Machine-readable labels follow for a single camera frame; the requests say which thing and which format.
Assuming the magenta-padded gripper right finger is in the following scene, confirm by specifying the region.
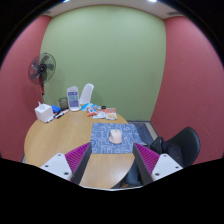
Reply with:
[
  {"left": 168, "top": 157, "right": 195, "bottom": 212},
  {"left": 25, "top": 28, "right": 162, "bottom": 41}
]
[{"left": 132, "top": 142, "right": 184, "bottom": 186}]

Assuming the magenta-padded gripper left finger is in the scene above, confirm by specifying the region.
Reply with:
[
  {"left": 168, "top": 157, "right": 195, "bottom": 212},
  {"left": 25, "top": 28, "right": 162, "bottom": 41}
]
[{"left": 39, "top": 141, "right": 93, "bottom": 185}]

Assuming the beige computer mouse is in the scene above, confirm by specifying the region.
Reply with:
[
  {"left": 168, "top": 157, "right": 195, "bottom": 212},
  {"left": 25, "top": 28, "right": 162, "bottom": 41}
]
[{"left": 108, "top": 129, "right": 123, "bottom": 145}]

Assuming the blue patterned mouse pad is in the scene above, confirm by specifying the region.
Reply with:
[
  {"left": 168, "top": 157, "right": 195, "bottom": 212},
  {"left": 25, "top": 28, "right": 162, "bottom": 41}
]
[{"left": 89, "top": 122, "right": 143, "bottom": 155}]

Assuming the black office chair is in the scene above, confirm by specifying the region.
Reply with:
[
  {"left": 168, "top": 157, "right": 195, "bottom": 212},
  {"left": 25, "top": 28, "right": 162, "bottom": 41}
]
[{"left": 124, "top": 126, "right": 202, "bottom": 188}]

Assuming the white marker with red cap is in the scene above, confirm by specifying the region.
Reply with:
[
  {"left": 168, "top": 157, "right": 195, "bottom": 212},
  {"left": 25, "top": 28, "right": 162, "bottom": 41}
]
[
  {"left": 54, "top": 108, "right": 70, "bottom": 120},
  {"left": 46, "top": 114, "right": 57, "bottom": 124}
]

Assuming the white snack packet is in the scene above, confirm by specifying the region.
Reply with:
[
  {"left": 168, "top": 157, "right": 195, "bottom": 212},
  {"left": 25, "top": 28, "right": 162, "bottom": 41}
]
[{"left": 92, "top": 110, "right": 107, "bottom": 120}]

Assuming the orange snack packet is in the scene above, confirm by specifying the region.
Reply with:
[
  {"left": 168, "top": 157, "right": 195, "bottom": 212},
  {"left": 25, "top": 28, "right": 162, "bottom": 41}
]
[{"left": 86, "top": 105, "right": 100, "bottom": 117}]

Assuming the blue snack packet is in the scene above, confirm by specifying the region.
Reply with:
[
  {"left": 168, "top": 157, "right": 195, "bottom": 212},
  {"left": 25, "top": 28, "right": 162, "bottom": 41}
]
[{"left": 80, "top": 102, "right": 96, "bottom": 112}]

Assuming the blue whiteboard eraser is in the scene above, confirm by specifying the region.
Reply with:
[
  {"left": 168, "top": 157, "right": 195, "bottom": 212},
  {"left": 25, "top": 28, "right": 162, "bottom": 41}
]
[{"left": 50, "top": 104, "right": 62, "bottom": 115}]

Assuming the white tissue box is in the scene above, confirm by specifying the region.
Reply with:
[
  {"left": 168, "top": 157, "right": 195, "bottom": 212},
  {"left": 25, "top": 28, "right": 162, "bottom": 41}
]
[{"left": 34, "top": 101, "right": 54, "bottom": 124}]

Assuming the red-topped snack packet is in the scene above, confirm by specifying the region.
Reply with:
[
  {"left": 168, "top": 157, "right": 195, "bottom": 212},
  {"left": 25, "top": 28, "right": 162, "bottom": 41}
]
[{"left": 104, "top": 107, "right": 118, "bottom": 121}]

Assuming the black mesh pen cup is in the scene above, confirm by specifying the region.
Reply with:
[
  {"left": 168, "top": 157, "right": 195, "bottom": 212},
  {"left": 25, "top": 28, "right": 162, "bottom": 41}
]
[{"left": 58, "top": 96, "right": 70, "bottom": 111}]

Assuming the white plastic chair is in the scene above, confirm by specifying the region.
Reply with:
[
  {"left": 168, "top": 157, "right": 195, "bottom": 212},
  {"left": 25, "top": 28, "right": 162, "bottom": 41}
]
[{"left": 79, "top": 83, "right": 95, "bottom": 106}]

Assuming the red standing fan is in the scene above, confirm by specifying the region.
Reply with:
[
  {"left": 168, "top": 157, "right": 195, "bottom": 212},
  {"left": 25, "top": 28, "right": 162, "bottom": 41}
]
[{"left": 28, "top": 52, "right": 57, "bottom": 105}]

